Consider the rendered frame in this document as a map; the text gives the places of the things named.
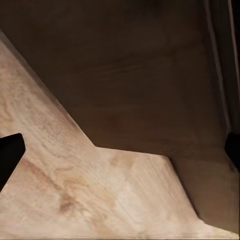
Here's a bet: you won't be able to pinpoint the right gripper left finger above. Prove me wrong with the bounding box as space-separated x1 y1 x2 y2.
0 133 26 192

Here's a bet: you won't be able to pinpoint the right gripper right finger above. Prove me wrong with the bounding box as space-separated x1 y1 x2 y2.
224 132 240 172

